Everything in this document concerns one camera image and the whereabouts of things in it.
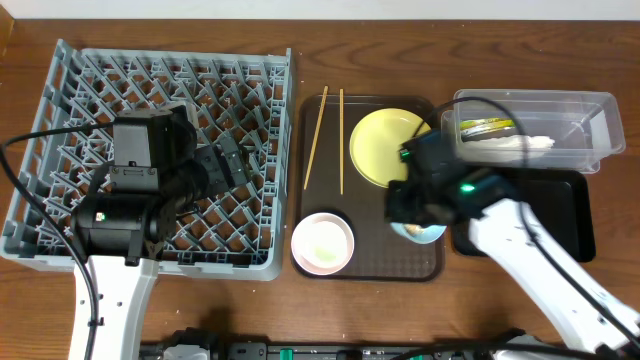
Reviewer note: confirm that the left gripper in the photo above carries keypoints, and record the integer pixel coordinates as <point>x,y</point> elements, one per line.
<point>226,163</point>

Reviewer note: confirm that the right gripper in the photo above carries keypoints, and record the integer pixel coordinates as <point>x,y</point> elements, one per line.
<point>398,210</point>

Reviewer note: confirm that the light blue bowl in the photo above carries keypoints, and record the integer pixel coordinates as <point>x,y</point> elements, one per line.
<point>418,234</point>

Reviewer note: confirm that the green snack wrapper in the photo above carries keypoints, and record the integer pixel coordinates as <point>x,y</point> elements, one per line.
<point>481,129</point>

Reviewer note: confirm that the white napkin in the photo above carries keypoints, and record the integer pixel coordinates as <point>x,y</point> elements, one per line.
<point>505,149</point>

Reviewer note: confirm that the wooden chopstick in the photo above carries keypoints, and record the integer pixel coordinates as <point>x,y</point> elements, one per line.
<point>316,137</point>

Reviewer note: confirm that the pink bowl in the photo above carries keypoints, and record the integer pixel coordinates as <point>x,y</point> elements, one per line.
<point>322,244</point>

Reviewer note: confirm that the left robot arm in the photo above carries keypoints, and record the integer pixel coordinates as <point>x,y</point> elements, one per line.
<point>159,170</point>

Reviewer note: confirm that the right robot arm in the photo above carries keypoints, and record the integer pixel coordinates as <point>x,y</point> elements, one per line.
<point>502,225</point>

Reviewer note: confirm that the black waste tray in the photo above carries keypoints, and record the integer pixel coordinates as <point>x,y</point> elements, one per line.
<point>560,201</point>

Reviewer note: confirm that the yellow plate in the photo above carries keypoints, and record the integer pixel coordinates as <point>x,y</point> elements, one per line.
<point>376,141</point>

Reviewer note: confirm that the grey plastic dish rack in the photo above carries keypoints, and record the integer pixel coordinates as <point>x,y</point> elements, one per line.
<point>238,234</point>

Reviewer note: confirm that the dark brown serving tray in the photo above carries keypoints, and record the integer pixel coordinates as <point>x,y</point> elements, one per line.
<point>380,253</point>

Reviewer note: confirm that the clear plastic bin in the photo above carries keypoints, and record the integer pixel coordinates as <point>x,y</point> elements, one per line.
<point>586,126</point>

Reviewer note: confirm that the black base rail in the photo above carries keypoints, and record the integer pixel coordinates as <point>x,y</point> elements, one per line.
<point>192,343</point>

